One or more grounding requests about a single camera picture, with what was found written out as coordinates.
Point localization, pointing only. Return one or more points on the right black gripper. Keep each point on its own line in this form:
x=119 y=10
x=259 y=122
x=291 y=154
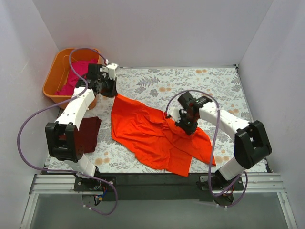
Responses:
x=188 y=125

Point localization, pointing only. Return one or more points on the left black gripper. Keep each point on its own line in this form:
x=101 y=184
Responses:
x=109 y=88

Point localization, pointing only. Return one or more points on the orange t shirt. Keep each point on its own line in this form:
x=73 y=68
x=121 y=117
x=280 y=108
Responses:
x=155 y=140

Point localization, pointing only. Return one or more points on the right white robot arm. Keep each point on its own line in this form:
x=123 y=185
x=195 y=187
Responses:
x=251 y=143

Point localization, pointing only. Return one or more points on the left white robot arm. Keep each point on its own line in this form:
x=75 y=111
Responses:
x=64 y=139

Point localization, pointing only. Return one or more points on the pink t shirt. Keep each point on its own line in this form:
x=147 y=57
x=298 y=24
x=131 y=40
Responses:
x=81 y=67

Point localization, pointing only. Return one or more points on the floral table mat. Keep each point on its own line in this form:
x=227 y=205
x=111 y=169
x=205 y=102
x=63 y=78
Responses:
x=157 y=88

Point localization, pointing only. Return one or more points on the folded dark red t shirt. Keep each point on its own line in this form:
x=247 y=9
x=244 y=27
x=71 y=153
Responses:
x=89 y=130

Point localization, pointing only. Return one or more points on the orange plastic basket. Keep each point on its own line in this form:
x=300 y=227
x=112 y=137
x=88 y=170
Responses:
x=59 y=70

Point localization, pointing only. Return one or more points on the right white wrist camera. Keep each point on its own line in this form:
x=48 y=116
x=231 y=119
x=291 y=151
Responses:
x=175 y=113

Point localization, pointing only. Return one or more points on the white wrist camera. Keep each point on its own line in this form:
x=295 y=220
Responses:
x=175 y=113
x=109 y=71

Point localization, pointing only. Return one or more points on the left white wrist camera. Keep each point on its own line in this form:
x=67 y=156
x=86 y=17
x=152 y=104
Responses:
x=109 y=71

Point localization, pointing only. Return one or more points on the aluminium frame rail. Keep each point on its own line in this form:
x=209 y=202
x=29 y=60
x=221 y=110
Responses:
x=257 y=183

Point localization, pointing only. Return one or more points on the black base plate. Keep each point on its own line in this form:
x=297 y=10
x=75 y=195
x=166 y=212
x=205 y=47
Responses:
x=158 y=186

